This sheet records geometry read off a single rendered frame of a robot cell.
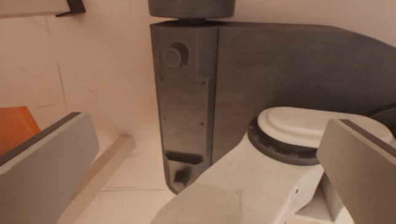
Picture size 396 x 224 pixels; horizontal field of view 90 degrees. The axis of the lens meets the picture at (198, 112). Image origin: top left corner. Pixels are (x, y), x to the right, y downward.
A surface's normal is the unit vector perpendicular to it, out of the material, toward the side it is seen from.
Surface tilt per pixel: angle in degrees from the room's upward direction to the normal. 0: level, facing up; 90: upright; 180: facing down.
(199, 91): 0
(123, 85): 0
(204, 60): 45
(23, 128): 0
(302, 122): 90
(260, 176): 90
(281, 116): 90
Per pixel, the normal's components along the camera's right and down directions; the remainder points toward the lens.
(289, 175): 0.01, -0.88
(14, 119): -0.23, 0.47
